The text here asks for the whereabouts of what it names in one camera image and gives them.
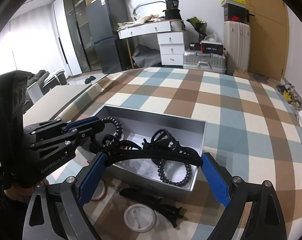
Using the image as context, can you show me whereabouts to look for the silver suitcase lying flat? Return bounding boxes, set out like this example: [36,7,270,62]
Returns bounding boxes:
[183,49,226,74]

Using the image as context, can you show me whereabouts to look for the white dressing desk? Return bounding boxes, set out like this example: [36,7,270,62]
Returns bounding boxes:
[118,20,186,39]

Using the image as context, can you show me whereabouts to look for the black bag on desk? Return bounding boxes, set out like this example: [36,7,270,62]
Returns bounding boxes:
[163,0,182,20]

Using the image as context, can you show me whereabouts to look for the wooden door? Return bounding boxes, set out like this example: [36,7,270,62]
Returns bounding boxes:
[245,0,289,80]

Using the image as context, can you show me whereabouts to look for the black fabric under desk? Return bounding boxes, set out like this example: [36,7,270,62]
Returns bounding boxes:
[132,44,162,68]

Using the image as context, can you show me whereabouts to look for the beige bedside board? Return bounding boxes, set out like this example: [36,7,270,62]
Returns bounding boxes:
[23,85,90,126]

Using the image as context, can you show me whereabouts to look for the white upright suitcase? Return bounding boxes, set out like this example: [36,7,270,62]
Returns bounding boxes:
[223,21,251,75]

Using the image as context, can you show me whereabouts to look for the plaid bed cover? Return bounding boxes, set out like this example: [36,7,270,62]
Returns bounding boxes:
[59,68,302,239]

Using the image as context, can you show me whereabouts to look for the left hand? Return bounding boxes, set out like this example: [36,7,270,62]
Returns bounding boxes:
[2,183,39,203]

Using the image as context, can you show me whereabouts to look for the black hair clip on bed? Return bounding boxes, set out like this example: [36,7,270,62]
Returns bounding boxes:
[120,188,184,228]

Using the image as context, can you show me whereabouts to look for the white drawer unit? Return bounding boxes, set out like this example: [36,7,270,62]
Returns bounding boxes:
[157,31,188,66]

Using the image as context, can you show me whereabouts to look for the black headband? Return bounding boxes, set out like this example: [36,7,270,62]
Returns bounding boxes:
[99,140,203,167]

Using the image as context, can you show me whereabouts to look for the dark flower bouquet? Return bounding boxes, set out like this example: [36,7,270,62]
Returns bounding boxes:
[187,17,207,43]

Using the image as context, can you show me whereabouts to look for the grey open storage box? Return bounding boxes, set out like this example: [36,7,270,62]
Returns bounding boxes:
[94,105,207,201]

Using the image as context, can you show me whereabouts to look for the glass door cabinet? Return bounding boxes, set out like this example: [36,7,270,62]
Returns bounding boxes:
[63,0,101,73]

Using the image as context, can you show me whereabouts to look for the dark grey refrigerator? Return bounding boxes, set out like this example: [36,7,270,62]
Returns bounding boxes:
[86,0,130,74]

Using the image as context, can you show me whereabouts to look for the yellow lid shoe box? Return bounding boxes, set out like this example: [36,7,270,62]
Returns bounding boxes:
[221,0,246,8]

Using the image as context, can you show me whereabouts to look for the black red shoe box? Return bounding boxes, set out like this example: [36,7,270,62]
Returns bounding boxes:
[223,3,254,24]

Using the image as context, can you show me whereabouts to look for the white pin badge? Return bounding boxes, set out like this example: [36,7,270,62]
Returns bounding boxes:
[123,203,157,233]

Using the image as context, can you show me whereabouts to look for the black spiral hair tie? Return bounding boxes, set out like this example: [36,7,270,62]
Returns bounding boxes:
[157,158,193,188]

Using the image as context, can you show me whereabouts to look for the black claw hair clip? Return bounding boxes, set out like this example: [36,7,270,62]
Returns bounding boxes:
[142,128,181,152]

